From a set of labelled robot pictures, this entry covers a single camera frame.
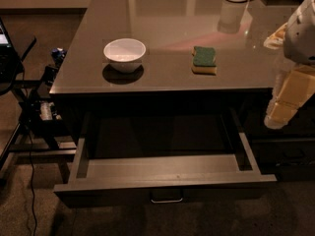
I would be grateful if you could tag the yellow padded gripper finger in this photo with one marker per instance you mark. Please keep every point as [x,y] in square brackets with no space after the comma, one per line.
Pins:
[291,91]

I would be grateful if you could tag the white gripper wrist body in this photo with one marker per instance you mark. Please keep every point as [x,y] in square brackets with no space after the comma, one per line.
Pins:
[301,39]

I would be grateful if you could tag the green and yellow sponge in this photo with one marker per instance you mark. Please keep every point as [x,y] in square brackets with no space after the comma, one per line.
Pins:
[204,60]

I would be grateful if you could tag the open grey top drawer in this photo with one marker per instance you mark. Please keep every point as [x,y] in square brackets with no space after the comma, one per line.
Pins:
[120,159]

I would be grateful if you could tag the dark cabinet with drawers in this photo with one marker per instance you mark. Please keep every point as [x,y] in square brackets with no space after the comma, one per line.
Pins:
[289,154]

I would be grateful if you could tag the white ceramic bowl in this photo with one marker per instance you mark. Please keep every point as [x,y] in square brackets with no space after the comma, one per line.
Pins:
[125,54]

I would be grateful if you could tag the black side stand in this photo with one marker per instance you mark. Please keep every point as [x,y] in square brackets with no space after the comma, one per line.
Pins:
[49,139]

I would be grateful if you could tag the black laptop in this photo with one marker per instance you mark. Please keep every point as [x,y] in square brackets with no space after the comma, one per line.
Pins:
[10,62]

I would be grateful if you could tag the metal drawer handle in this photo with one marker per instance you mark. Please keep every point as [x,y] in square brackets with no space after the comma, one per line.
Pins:
[166,196]

